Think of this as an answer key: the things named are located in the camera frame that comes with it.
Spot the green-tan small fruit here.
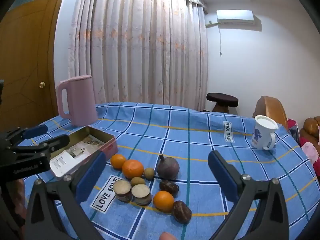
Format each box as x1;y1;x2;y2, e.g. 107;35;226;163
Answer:
130;177;145;187

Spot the large orange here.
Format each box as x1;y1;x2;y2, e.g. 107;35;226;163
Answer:
121;160;144;179

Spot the brown wooden door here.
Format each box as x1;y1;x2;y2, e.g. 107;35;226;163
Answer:
1;0;57;131

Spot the purple onion-shaped fruit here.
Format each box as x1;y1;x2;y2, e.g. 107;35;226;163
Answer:
157;154;180;180

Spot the pink plastic pitcher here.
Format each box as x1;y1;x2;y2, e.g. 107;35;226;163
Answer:
56;75;98;127

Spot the cut brown fruit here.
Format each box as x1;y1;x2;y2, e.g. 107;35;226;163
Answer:
113;180;132;203
131;184;152;206

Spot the dark brown fruit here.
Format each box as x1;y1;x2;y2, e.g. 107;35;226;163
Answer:
172;200;192;224
159;180;180;197

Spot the pink cloth on sofa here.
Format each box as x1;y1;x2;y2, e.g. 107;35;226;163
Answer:
302;142;319;176

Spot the dark round stool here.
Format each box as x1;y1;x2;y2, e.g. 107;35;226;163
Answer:
206;93;239;113

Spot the brown wooden chair back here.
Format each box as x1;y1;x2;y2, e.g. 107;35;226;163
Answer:
252;96;288;131

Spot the fingertip at bottom edge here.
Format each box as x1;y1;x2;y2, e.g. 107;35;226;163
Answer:
159;232;177;240

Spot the small orange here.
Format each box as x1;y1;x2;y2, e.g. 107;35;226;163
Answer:
110;154;126;170

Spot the paper leaflet in tin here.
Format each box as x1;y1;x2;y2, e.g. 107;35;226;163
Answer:
50;135;104;178

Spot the pink floral curtain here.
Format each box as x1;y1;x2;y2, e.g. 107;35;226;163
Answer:
68;0;208;111

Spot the white air conditioner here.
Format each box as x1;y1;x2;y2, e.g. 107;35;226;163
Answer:
206;10;255;28

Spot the pink metal tin box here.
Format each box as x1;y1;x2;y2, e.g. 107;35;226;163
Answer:
50;126;118;178

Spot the blue checked tablecloth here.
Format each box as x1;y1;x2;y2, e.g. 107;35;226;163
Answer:
81;102;319;239

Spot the white printed mug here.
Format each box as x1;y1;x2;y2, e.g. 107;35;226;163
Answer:
251;115;278;151

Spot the brass door knob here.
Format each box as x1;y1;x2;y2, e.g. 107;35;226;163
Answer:
39;81;46;89

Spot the brown leather sofa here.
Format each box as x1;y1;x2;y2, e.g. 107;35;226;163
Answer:
300;116;320;146

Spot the dark brown fruit front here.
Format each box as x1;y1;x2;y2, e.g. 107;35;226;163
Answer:
172;200;192;224

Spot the small tan round fruit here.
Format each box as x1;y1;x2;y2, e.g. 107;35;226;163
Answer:
144;167;155;181

